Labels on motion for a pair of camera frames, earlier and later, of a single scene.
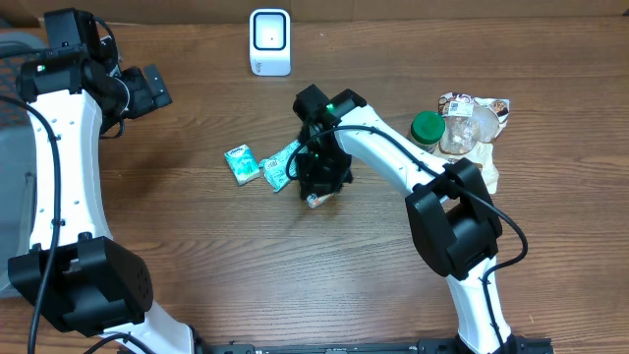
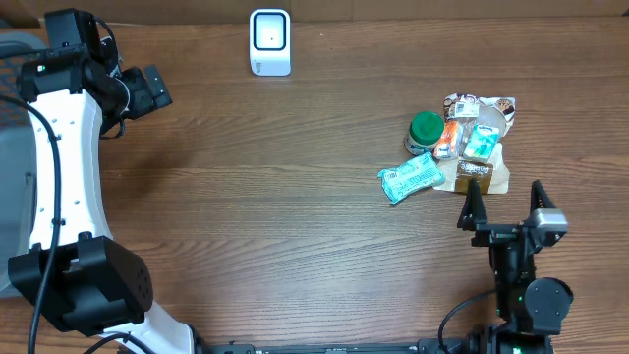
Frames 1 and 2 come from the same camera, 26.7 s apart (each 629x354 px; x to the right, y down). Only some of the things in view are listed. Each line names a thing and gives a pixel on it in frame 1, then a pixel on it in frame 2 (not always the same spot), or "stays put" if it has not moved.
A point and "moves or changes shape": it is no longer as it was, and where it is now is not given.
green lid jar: x=428 y=128 stays put
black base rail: x=424 y=346 stays put
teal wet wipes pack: x=274 y=166 moves or changes shape
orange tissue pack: x=314 y=201 → x=446 y=147
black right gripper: x=317 y=183 → x=474 y=214
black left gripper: x=146 y=99 stays put
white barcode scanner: x=270 y=45 stays put
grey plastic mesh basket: x=18 y=160 stays put
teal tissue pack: x=243 y=164 → x=482 y=143
